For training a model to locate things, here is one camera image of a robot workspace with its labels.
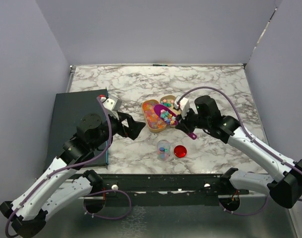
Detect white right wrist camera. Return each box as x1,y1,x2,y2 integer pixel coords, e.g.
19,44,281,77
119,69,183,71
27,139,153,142
173,96,190,119

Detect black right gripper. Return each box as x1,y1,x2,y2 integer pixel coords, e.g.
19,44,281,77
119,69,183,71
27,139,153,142
176,106,210,134

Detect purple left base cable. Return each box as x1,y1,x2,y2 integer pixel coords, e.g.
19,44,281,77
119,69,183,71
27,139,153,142
83,188,132,221

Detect dark box with blue edge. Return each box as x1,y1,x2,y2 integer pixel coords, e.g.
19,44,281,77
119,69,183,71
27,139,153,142
44,89,108,169

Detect purple plastic scoop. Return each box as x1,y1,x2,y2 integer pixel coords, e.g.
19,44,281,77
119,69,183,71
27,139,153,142
154,104,197,140

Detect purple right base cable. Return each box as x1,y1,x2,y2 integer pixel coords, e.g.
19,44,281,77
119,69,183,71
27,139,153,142
222,195,270,216

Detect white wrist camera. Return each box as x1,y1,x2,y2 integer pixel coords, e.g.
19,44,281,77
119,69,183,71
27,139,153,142
173,96,190,119
103,96,122,119

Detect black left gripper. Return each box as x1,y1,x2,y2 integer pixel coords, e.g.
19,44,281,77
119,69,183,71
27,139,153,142
91,110,146,150

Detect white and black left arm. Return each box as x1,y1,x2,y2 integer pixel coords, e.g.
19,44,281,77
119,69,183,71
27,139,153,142
0,113,146,238

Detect red round lid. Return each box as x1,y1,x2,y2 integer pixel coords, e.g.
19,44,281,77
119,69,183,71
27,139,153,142
174,145,187,158

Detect clear plastic cup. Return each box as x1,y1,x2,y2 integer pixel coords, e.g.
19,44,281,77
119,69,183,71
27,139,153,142
157,140,171,161

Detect beige tray translucent star candies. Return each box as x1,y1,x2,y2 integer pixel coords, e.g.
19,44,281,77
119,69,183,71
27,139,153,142
141,99,166,133

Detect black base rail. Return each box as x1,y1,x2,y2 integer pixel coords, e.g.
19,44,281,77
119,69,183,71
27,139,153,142
83,174,249,207

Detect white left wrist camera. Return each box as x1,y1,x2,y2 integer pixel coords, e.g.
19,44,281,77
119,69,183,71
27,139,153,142
103,96,122,119

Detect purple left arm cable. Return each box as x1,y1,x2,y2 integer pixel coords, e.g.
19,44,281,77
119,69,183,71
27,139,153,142
4,95,114,238

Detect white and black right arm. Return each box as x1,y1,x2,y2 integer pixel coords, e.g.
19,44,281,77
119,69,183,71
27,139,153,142
174,96,302,209

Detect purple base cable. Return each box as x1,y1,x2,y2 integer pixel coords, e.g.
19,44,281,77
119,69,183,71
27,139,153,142
83,188,132,221
222,195,270,216

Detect beige tray opaque star candies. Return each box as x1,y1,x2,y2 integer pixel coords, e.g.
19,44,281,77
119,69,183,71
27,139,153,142
160,95,180,127

